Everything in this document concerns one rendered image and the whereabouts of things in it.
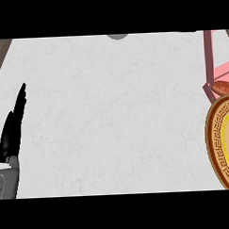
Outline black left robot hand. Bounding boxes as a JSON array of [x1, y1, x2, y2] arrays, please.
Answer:
[[0, 82, 31, 165]]

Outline pink cardboard box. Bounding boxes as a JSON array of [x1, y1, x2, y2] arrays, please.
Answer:
[[200, 29, 229, 105]]

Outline orange sweet potato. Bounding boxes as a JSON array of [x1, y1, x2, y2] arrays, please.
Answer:
[[209, 80, 229, 97]]

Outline grey rounded object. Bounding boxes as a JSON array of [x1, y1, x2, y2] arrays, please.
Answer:
[[106, 34, 130, 41]]

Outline brown patterned plate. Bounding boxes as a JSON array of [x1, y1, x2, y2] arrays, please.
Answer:
[[203, 94, 229, 191]]

